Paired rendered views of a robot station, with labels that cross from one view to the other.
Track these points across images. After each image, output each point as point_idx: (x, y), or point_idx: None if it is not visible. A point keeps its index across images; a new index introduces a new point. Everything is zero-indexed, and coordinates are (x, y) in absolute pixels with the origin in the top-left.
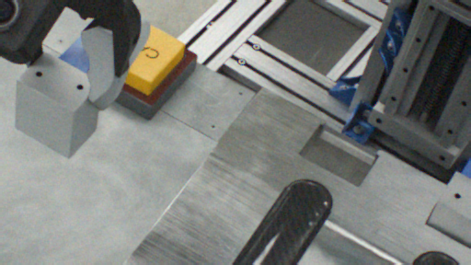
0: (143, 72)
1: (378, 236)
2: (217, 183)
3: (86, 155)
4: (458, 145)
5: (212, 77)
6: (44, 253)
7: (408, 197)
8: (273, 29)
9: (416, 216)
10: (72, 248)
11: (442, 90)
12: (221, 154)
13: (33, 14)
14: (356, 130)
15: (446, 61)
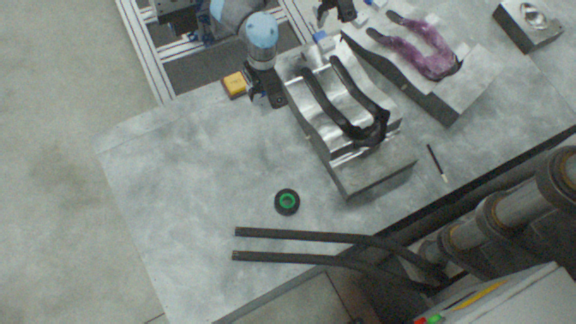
0: (243, 85)
1: (321, 64)
2: (292, 87)
3: (254, 110)
4: None
5: (245, 71)
6: (276, 130)
7: (315, 53)
8: (155, 42)
9: (320, 55)
10: (278, 124)
11: None
12: (285, 81)
13: (284, 94)
14: (207, 43)
15: None
